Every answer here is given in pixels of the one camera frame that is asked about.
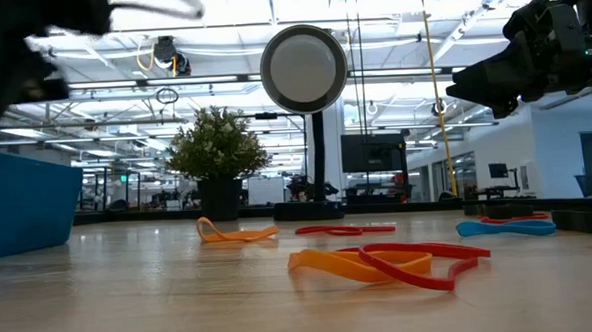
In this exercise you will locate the black television screen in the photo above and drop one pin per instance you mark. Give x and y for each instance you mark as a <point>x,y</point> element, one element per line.
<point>373,152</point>

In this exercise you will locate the black flat tray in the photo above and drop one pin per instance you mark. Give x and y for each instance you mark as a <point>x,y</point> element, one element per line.
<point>584,222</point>

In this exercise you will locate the blue rubber band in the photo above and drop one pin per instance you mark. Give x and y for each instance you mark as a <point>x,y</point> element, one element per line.
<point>529,228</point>

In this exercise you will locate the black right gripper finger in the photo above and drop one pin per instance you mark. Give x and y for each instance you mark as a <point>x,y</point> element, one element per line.
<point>492,85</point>
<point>506,109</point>

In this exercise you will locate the black round low object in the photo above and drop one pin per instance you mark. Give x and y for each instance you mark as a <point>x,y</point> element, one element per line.
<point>508,211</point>

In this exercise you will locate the orange rubber band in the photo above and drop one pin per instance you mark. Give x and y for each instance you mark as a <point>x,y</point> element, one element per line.
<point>350,266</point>
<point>239,235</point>

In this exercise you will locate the yellow hanging pole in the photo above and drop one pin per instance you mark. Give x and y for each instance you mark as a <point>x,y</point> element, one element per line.
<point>435,80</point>

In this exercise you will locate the red rubber band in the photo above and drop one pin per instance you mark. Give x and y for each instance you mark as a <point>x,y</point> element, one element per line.
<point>513,219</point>
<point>374,228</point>
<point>472,252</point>

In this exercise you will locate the blue plastic bin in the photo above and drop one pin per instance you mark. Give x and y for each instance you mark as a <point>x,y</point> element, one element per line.
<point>22,203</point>

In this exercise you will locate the black plant pot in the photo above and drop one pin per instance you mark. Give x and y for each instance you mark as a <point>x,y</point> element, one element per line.
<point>220,199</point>

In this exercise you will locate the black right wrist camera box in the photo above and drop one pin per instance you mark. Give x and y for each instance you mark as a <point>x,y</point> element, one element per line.
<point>525,21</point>

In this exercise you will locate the black table edge rail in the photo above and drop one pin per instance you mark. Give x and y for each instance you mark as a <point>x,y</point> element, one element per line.
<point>403,207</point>

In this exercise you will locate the green artificial plant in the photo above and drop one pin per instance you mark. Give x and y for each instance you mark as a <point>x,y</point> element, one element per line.
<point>217,142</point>

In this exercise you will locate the small computer monitor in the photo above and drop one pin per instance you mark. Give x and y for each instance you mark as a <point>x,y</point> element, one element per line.
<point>498,170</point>

